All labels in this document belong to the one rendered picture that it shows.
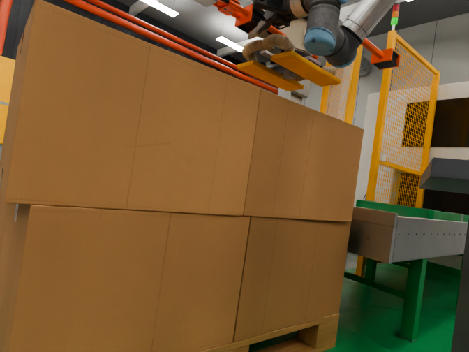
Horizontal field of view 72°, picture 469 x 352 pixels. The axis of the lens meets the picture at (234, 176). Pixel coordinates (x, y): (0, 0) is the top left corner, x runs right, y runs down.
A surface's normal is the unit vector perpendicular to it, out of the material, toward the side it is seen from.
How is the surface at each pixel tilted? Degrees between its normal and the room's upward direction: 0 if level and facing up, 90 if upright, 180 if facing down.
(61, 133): 90
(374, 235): 90
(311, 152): 90
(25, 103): 90
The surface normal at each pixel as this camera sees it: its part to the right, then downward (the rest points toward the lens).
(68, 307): 0.63, 0.07
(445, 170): -0.47, -0.08
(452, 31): -0.73, -0.11
